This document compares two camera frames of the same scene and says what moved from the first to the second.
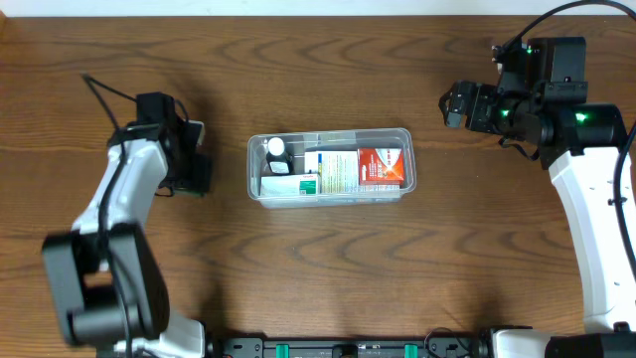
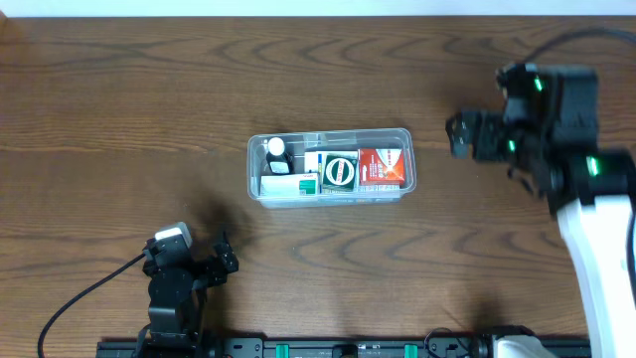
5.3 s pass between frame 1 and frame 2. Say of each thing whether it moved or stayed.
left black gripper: moved
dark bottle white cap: stayed
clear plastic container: stayed
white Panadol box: stayed
